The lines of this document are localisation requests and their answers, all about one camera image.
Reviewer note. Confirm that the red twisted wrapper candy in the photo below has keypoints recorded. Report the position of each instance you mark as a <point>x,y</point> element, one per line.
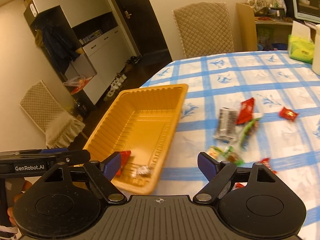
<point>266,162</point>

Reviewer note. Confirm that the green tissue pack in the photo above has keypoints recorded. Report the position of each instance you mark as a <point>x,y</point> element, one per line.
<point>301,49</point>

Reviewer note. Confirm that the plastic bag with red items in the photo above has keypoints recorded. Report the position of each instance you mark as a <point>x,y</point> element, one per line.
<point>77,83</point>

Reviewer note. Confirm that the green brown candy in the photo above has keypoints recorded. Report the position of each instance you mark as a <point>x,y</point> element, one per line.
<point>230,155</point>

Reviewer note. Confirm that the white thermos bottle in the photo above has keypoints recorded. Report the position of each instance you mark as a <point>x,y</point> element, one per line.
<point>316,55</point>

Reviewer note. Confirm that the small red foil candy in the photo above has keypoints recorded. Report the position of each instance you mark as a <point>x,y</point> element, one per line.
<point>288,114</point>

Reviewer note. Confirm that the orange plastic ribbed tray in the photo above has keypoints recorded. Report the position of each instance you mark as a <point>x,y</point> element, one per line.
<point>142,121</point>

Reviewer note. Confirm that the orange lid snack jar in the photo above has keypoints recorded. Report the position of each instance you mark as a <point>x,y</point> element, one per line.
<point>257,5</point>

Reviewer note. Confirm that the blue checked white tablecloth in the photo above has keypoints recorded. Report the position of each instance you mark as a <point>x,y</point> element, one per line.
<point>279,94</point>

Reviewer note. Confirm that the beige quilted chair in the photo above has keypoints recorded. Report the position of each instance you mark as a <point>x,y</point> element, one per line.
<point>204,29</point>
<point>59,126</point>

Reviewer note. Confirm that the beige quilted chair left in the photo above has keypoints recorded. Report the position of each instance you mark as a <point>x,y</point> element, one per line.
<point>59,126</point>

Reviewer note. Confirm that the light blue toaster oven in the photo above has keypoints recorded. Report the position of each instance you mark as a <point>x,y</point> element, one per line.
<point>306,10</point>

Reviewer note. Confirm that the row of shoes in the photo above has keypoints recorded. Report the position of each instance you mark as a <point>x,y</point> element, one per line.
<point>118,81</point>

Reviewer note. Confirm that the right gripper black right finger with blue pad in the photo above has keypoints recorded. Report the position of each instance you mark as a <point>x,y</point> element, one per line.
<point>219,176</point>

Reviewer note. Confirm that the long silver green snack packet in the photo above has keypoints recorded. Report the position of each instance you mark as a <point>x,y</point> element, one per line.
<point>249,129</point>

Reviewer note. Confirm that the brown candy clear wrapper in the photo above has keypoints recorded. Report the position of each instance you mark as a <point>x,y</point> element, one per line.
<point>141,171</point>

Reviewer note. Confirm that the beige quilted chair far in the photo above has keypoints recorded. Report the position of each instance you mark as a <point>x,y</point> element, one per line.
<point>204,29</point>

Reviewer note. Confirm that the wooden shelf unit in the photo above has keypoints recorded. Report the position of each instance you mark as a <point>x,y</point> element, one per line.
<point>255,32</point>

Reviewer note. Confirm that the white and black cabinet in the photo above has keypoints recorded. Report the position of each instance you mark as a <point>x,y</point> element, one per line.
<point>82,39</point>

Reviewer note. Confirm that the grey black printed snack packet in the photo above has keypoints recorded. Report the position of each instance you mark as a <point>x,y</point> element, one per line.
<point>226,126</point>

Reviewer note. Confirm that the yellow candy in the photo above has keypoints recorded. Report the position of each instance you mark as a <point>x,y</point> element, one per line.
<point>214,152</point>

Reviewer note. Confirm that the red pillow snack packet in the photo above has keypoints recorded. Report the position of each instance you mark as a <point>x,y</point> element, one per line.
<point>246,111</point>

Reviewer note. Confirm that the person's hand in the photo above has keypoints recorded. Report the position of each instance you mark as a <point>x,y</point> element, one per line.
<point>26,186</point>

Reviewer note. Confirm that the dark wooden door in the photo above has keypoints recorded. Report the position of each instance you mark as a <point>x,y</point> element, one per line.
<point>144,28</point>

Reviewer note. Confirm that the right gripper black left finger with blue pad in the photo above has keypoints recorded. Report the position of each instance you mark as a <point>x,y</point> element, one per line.
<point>101,174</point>

